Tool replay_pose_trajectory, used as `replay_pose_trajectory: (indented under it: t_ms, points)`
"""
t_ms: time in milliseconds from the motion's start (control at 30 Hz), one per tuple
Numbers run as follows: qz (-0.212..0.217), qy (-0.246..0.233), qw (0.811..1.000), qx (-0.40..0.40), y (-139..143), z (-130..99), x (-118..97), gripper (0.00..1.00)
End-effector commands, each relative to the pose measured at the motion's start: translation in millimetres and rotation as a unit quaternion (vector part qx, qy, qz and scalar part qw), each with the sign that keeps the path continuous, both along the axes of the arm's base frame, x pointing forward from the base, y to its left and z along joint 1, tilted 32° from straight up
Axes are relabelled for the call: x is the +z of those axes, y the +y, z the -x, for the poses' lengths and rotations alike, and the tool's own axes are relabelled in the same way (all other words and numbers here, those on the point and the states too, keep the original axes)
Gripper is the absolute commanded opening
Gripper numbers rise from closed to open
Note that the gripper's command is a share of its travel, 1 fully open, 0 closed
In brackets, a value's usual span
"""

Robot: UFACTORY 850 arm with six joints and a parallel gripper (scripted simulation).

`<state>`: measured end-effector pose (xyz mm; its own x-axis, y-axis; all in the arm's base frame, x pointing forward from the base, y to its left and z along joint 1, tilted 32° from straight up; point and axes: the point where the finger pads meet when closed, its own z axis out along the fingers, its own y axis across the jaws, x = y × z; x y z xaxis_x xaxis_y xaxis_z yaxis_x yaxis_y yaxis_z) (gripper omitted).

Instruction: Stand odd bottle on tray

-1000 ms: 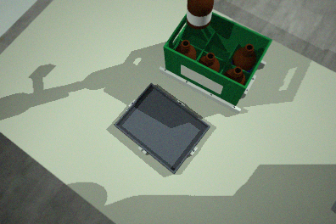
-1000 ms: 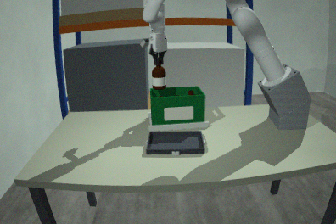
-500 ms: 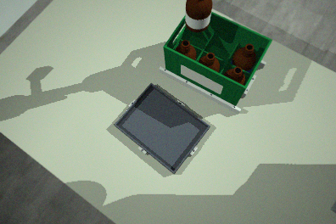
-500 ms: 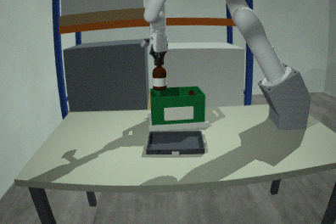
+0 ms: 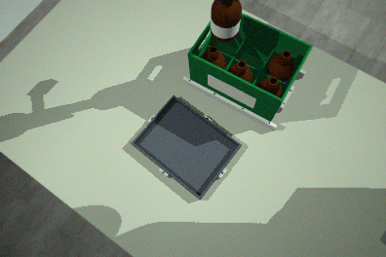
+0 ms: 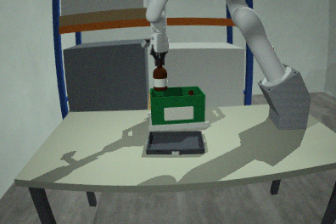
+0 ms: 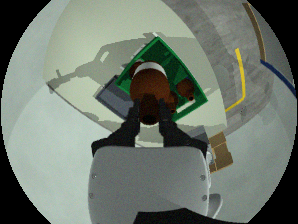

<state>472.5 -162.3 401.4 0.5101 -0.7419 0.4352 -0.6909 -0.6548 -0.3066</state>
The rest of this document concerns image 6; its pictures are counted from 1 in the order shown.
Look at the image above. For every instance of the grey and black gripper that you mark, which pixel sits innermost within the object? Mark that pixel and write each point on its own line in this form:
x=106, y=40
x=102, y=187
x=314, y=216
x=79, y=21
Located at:
x=160, y=46

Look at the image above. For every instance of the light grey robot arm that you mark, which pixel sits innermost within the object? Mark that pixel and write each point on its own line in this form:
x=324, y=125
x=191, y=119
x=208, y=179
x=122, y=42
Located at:
x=249, y=23

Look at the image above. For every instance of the brown glass bottle with white label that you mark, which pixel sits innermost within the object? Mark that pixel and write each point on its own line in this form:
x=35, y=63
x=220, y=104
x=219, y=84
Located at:
x=160, y=78

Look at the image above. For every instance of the green plastic crate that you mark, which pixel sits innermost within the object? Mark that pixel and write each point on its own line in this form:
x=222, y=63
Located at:
x=173, y=109

